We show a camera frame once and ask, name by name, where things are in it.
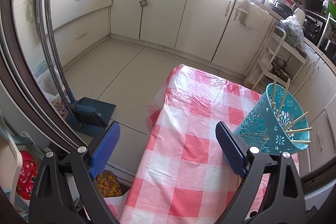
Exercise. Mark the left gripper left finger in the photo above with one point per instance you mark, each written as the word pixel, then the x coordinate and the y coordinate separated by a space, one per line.
pixel 51 200

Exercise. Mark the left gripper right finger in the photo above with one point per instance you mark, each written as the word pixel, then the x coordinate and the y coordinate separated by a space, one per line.
pixel 283 201

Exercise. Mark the teal perforated plastic basket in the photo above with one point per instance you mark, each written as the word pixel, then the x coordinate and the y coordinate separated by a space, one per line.
pixel 275 121

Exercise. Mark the single separate wooden chopstick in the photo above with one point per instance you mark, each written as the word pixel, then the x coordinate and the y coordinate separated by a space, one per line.
pixel 274 93

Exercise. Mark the cream kitchen cabinets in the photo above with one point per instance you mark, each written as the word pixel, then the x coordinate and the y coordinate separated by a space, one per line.
pixel 119 51

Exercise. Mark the colourful patterned bag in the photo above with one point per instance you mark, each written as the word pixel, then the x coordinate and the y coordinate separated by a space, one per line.
pixel 108 184

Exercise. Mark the blue broom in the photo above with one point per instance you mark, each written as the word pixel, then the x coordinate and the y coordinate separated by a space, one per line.
pixel 46 35

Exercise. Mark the red white checkered tablecloth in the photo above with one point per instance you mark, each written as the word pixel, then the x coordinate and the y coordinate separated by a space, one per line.
pixel 182 176

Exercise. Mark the blue dustpan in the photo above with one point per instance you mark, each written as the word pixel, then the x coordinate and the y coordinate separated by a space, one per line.
pixel 90 117

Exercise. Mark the white storage rack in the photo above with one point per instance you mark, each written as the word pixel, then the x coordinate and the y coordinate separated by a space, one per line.
pixel 277 59

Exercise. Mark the green vegetable plastic bag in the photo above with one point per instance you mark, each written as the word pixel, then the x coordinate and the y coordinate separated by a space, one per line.
pixel 294 31

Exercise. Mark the white hanging bin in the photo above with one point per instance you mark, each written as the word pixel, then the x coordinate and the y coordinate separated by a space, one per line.
pixel 254 17

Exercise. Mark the white thermos jug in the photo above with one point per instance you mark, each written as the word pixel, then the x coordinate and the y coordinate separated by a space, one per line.
pixel 298 13

